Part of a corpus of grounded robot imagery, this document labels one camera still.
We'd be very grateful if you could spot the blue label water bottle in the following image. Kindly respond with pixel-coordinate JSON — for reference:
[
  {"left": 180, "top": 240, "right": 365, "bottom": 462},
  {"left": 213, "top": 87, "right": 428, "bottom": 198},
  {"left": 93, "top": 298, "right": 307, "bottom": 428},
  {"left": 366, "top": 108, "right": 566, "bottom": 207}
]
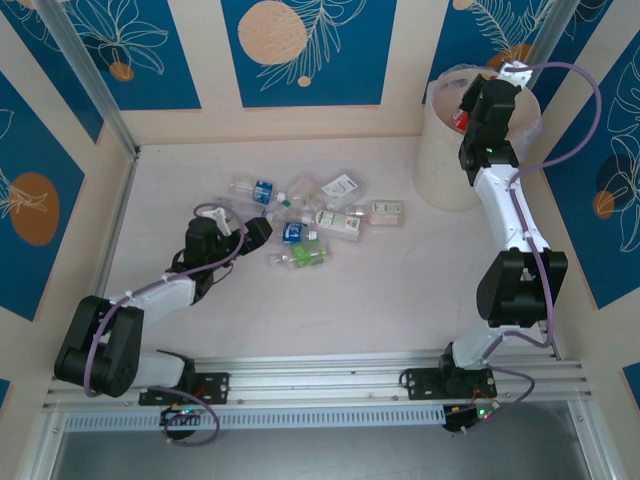
[
  {"left": 228, "top": 174, "right": 286, "bottom": 206},
  {"left": 279, "top": 219, "right": 321, "bottom": 246}
]

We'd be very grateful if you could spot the clear plastic bottle white cap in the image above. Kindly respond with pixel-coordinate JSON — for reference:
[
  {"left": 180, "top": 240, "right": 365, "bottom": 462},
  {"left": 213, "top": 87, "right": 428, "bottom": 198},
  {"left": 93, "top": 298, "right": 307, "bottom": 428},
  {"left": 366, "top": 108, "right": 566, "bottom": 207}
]
[{"left": 212, "top": 196, "right": 277, "bottom": 224}]

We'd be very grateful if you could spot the small clear plastic bottle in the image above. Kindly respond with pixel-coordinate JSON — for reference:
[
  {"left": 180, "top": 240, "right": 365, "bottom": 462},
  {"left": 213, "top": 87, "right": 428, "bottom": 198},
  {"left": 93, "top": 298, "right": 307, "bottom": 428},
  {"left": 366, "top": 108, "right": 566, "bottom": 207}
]
[{"left": 285, "top": 206, "right": 319, "bottom": 226}]

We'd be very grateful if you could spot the clear bottle green label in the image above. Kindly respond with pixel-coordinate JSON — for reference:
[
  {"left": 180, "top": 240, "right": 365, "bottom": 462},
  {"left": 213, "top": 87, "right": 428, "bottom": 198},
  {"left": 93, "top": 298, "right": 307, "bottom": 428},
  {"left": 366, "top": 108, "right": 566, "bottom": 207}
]
[{"left": 268, "top": 242, "right": 334, "bottom": 271}]

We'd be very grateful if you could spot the clear bottle green cap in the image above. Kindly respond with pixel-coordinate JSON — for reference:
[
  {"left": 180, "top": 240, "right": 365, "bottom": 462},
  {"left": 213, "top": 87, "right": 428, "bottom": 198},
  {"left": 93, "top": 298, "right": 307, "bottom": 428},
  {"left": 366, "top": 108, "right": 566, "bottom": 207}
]
[{"left": 282, "top": 172, "right": 324, "bottom": 207}]

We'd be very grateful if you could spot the green white label bottle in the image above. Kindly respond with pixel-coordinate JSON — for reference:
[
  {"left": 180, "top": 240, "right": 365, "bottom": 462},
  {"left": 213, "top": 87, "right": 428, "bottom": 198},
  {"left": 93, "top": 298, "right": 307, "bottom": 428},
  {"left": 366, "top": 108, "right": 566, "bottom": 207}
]
[{"left": 309, "top": 209, "right": 365, "bottom": 244}]

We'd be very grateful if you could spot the clear square bottle white label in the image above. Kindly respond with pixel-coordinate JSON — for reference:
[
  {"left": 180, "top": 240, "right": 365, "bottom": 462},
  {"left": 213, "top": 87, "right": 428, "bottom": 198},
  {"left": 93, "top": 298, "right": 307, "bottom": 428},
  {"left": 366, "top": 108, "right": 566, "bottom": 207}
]
[{"left": 321, "top": 172, "right": 365, "bottom": 210}]

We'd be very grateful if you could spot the peach liquid square bottle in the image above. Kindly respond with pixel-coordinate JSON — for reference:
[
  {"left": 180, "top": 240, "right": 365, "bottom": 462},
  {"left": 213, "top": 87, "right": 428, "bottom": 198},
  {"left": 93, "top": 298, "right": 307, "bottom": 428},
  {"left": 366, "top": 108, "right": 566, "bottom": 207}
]
[{"left": 349, "top": 199, "right": 404, "bottom": 229}]

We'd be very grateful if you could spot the clear plastic bin liner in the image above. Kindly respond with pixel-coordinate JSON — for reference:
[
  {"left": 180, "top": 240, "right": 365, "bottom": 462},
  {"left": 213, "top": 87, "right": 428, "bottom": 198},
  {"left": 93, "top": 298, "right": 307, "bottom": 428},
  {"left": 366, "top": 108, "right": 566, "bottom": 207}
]
[{"left": 423, "top": 62, "right": 544, "bottom": 174}]

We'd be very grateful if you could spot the cream plastic bin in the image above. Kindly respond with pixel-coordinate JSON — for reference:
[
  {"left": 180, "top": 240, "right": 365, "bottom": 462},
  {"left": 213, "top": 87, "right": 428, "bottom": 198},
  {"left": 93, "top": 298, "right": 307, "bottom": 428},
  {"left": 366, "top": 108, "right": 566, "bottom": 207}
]
[{"left": 414, "top": 63, "right": 544, "bottom": 214}]

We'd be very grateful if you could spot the small controller board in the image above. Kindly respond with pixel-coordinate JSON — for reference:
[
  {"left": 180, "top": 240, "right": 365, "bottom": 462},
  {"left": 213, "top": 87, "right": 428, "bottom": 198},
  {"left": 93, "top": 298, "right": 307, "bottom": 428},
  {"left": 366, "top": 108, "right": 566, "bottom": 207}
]
[
  {"left": 442, "top": 402, "right": 499, "bottom": 435},
  {"left": 159, "top": 405, "right": 207, "bottom": 430}
]

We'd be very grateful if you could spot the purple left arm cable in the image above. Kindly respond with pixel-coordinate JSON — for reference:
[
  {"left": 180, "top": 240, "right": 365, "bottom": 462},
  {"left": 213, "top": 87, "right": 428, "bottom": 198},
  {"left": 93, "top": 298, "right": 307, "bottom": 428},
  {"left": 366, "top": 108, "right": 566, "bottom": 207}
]
[{"left": 84, "top": 202, "right": 247, "bottom": 447}]

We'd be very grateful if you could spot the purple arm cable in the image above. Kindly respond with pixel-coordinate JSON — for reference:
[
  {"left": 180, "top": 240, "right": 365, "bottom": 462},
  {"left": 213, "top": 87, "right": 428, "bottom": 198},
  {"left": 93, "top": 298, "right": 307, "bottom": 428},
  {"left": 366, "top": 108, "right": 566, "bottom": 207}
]
[
  {"left": 84, "top": 202, "right": 247, "bottom": 447},
  {"left": 462, "top": 62, "right": 600, "bottom": 436}
]

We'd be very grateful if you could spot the aluminium frame post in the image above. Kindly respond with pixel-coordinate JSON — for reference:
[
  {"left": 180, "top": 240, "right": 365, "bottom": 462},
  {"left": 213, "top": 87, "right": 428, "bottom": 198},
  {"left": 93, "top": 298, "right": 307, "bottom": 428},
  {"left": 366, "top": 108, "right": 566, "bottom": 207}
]
[
  {"left": 34, "top": 0, "right": 142, "bottom": 162},
  {"left": 517, "top": 0, "right": 576, "bottom": 94}
]

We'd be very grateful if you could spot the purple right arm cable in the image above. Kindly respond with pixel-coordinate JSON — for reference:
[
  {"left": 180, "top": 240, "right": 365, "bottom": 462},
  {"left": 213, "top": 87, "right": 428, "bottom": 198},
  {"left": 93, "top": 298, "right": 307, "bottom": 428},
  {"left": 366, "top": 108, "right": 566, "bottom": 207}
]
[{"left": 462, "top": 62, "right": 600, "bottom": 436}]

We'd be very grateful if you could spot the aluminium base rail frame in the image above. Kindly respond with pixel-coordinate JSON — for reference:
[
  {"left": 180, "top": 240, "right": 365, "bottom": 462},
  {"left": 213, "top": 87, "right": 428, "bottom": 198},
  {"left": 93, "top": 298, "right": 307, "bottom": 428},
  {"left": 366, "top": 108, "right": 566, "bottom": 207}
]
[{"left": 42, "top": 349, "right": 596, "bottom": 416}]

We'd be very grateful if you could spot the grey slotted cable duct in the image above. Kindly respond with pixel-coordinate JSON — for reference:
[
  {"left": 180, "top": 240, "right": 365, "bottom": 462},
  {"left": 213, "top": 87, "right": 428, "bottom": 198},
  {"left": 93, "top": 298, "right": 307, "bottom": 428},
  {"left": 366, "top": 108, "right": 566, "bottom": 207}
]
[{"left": 63, "top": 405, "right": 446, "bottom": 432}]

